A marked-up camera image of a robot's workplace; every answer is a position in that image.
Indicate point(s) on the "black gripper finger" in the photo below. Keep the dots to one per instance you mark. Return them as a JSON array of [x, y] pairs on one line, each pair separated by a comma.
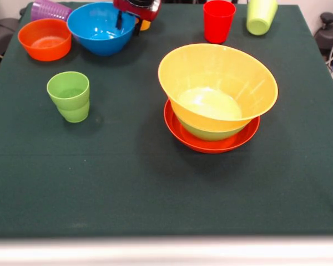
[[119, 20], [137, 27]]

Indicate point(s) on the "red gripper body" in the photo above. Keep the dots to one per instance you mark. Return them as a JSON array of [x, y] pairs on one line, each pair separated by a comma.
[[144, 14]]

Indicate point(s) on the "blue plastic bowl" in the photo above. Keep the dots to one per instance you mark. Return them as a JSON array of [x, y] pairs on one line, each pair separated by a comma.
[[100, 41]]

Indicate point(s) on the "purple plastic cup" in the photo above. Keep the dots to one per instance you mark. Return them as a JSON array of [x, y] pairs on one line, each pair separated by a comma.
[[50, 11]]

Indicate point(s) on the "small red plastic bowl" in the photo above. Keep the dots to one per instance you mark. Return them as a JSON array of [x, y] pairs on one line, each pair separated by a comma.
[[44, 41]]

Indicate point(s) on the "lime green plastic cup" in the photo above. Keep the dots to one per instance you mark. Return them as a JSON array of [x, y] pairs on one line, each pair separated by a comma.
[[261, 19]]

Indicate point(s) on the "large orange plastic bowl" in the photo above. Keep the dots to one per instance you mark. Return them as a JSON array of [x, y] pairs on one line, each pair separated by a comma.
[[252, 80]]

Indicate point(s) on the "green plastic bowl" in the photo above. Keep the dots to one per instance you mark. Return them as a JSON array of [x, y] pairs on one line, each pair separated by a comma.
[[211, 134]]

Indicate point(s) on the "yellow plastic cup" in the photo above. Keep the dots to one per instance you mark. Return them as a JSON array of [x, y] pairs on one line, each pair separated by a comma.
[[145, 25]]

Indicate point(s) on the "red plastic cup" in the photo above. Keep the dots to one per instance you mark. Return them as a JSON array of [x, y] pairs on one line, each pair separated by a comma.
[[217, 22]]

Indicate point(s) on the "black rounded stand foot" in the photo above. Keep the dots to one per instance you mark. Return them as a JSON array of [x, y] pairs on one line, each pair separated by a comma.
[[328, 30], [2, 36]]

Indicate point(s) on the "wide red plastic bowl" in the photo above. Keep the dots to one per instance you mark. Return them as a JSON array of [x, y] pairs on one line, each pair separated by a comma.
[[211, 145]]

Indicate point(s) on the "dark green tablecloth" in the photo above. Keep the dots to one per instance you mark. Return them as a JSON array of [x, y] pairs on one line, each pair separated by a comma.
[[155, 194]]

